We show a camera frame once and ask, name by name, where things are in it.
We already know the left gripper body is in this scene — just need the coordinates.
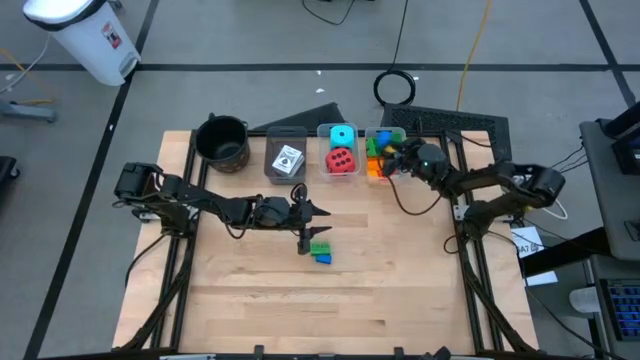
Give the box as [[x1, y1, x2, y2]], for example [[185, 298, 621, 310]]
[[252, 196, 309, 236]]

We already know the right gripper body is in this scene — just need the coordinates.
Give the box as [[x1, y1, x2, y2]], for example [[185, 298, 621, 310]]
[[397, 139, 451, 184]]

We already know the clear plastic storage bin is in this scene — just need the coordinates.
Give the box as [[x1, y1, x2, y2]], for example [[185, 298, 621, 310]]
[[363, 126, 409, 182], [316, 121, 361, 183]]

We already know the red foam die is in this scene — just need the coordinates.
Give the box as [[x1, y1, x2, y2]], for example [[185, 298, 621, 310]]
[[324, 146, 358, 175]]

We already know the white card pack black emblem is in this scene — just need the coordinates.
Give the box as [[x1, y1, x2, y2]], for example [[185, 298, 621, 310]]
[[271, 143, 304, 175]]

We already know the cyan foam die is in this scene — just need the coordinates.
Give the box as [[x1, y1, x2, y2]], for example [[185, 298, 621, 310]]
[[328, 123, 357, 151]]

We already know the black perforated panel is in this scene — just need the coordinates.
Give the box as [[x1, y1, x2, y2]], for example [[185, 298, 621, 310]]
[[381, 103, 513, 174]]

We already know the smoky grey plastic bin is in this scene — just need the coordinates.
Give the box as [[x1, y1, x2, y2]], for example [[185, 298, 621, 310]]
[[263, 125, 309, 186]]

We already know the black pumpkin face bucket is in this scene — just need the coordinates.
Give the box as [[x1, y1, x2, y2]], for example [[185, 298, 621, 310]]
[[193, 112, 252, 175]]

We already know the white labelled paper sheet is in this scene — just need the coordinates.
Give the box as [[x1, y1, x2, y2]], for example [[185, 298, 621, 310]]
[[510, 225, 546, 259]]

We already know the dark desk bar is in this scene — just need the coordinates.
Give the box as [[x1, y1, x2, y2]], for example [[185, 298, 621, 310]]
[[519, 227, 614, 279]]

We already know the grey desk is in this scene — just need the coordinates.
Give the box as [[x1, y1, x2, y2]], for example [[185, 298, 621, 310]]
[[579, 119, 640, 262]]

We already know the grey rounded object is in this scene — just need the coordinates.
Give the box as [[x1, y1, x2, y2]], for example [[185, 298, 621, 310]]
[[568, 285, 602, 315]]

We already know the backlit computer keyboard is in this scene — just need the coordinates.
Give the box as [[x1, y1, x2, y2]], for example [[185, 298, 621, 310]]
[[599, 278, 640, 343]]

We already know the white step trash can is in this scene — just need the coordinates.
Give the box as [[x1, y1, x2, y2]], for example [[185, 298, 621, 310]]
[[22, 0, 143, 87]]

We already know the grey floor stand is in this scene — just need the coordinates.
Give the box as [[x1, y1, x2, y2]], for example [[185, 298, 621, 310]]
[[0, 99, 59, 124]]

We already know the black floor object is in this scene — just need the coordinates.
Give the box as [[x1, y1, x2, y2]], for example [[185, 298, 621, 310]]
[[0, 155, 21, 195]]

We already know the black coiled cable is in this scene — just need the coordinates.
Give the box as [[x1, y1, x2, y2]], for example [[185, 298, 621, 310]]
[[372, 0, 417, 107]]

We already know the yellow cable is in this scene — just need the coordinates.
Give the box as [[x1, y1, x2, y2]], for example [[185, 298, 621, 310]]
[[455, 0, 494, 112]]

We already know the black floor cable loop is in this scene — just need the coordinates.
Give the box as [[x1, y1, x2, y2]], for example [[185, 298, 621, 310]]
[[301, 0, 358, 27]]

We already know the black aluminium table frame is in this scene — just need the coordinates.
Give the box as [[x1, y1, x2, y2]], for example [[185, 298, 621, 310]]
[[112, 127, 541, 360]]

